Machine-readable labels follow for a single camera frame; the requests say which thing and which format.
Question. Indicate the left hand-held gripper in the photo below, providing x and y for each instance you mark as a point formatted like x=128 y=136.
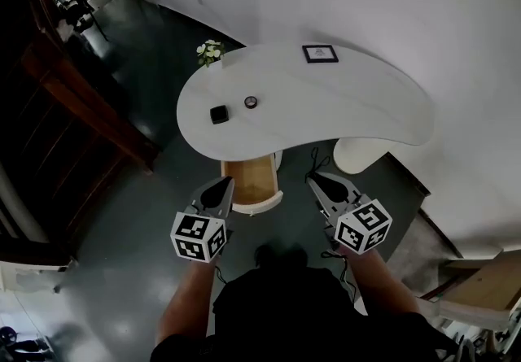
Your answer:
x=195 y=236

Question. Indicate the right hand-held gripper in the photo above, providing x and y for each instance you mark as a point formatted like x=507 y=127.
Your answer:
x=362 y=226

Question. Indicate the large wooden drawer white front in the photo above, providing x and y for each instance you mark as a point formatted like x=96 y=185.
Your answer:
x=250 y=181

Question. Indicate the black square box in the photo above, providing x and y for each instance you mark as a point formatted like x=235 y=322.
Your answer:
x=219 y=114

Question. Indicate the small round black object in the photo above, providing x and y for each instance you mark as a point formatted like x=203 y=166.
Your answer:
x=251 y=102

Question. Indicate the person's right forearm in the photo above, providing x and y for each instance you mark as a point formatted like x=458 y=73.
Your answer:
x=382 y=287

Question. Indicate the person's left forearm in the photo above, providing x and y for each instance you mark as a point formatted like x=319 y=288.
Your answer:
x=185 y=299

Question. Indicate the white curved desk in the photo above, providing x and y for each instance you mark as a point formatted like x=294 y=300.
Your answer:
x=325 y=108

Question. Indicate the person's black right shoe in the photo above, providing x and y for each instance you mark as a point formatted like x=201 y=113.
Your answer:
x=294 y=256

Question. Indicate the person's black shoe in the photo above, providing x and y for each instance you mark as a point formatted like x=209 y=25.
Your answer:
x=294 y=256
x=265 y=255

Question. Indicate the person's black left shoe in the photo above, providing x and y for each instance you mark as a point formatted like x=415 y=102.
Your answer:
x=265 y=255

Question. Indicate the person's black shirt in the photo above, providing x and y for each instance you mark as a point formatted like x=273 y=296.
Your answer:
x=301 y=319

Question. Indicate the white flowers in vase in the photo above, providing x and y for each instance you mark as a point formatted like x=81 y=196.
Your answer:
x=210 y=52

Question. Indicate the dark wooden furniture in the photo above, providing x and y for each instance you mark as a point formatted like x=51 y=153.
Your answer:
x=61 y=128

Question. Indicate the grey wooden panels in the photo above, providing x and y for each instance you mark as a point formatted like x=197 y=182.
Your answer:
x=484 y=291

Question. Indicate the white furniture piece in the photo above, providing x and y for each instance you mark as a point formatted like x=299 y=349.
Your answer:
x=32 y=273

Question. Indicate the black picture frame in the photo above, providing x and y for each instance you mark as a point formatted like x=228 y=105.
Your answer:
x=320 y=54

